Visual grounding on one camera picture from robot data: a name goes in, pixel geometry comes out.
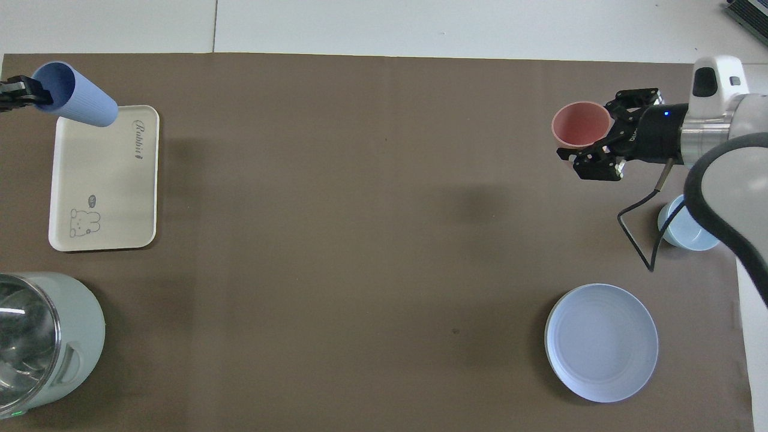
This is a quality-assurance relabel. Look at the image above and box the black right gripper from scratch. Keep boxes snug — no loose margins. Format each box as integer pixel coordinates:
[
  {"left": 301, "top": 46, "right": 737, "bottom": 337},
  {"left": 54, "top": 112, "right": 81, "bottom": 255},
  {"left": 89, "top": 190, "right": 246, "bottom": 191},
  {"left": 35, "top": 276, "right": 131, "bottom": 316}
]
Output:
[{"left": 556, "top": 88, "right": 692, "bottom": 182}]

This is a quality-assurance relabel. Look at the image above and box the pink plastic cup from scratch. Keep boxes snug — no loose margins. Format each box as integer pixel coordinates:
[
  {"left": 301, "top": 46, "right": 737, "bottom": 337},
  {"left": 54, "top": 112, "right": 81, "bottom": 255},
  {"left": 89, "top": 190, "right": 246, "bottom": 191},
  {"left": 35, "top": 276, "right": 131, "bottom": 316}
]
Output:
[{"left": 551, "top": 101, "right": 614, "bottom": 149}]

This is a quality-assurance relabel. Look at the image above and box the blue plastic cup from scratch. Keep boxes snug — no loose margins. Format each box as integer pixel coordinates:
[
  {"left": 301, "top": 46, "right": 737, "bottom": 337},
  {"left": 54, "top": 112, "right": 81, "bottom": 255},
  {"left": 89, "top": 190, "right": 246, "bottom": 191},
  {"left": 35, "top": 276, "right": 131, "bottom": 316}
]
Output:
[{"left": 31, "top": 61, "right": 119, "bottom": 128}]

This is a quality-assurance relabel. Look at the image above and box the white rabbit print tray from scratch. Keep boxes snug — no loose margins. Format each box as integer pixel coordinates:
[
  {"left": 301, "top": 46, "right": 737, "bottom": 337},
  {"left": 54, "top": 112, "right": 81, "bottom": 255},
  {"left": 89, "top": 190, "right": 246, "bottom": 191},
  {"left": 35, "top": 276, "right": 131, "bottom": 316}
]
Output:
[{"left": 48, "top": 105, "right": 160, "bottom": 252}]

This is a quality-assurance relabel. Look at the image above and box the light blue bowl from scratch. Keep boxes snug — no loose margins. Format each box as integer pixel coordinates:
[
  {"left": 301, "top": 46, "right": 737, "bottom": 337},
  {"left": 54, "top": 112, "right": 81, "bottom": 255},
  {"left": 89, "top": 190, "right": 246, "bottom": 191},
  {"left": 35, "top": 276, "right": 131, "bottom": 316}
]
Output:
[{"left": 657, "top": 193, "right": 721, "bottom": 251}]

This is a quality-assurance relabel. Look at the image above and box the grey device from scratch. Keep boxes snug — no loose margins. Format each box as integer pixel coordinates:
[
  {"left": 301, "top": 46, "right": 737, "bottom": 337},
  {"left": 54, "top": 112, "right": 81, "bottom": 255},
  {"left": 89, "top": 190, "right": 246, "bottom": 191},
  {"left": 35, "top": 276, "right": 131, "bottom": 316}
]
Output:
[{"left": 723, "top": 0, "right": 768, "bottom": 28}]

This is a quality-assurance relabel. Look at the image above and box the blue round plate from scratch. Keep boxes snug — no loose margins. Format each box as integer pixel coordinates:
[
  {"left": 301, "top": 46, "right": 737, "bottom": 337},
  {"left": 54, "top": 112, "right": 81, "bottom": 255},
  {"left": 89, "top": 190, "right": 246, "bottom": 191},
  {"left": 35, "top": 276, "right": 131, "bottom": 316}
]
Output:
[
  {"left": 546, "top": 284, "right": 659, "bottom": 403},
  {"left": 544, "top": 306, "right": 556, "bottom": 379}
]

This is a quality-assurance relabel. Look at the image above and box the pale green cooking pot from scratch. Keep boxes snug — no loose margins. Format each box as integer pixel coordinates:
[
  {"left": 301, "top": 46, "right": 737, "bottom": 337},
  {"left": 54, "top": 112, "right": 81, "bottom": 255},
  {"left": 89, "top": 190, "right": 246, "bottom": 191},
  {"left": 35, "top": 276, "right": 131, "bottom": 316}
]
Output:
[{"left": 0, "top": 272, "right": 106, "bottom": 419}]

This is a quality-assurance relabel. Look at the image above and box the brown table mat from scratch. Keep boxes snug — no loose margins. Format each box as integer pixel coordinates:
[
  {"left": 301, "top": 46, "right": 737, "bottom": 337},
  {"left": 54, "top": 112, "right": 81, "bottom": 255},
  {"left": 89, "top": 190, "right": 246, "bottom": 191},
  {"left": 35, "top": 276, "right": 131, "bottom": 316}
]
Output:
[{"left": 0, "top": 53, "right": 755, "bottom": 432}]

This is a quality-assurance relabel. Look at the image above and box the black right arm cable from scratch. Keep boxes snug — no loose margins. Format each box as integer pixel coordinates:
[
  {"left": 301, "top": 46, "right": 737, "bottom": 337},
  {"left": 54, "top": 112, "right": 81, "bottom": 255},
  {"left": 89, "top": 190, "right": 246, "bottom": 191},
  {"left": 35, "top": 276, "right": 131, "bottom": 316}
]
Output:
[{"left": 618, "top": 159, "right": 688, "bottom": 274}]

